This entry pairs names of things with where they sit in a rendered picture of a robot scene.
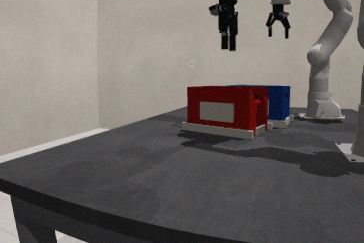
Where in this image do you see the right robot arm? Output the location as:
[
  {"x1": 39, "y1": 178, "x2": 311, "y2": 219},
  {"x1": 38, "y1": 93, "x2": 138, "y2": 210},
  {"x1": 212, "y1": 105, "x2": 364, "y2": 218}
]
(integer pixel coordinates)
[{"x1": 305, "y1": 0, "x2": 353, "y2": 119}]

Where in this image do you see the red plastic crate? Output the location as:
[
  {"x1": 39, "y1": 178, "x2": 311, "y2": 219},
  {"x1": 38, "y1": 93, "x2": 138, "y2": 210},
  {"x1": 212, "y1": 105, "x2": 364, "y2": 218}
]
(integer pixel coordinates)
[{"x1": 187, "y1": 86, "x2": 268, "y2": 136}]

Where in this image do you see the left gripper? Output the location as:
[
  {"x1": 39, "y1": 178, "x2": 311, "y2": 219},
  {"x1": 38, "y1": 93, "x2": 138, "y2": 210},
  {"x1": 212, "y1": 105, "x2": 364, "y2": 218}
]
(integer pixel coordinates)
[{"x1": 217, "y1": 0, "x2": 238, "y2": 51}]

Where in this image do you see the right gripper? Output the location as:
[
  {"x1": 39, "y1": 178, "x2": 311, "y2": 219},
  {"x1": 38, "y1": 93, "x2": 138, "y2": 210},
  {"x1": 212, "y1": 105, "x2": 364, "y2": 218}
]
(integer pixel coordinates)
[{"x1": 266, "y1": 4, "x2": 291, "y2": 39}]

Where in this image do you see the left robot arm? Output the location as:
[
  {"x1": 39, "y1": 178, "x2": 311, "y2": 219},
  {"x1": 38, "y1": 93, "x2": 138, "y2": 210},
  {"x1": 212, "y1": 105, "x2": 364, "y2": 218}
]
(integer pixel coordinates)
[{"x1": 208, "y1": 0, "x2": 364, "y2": 157}]

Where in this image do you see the blue plastic crate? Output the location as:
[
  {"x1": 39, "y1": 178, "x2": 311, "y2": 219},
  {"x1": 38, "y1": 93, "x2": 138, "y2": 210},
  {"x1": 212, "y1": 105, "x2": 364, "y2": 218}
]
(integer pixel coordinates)
[{"x1": 229, "y1": 85, "x2": 290, "y2": 121}]

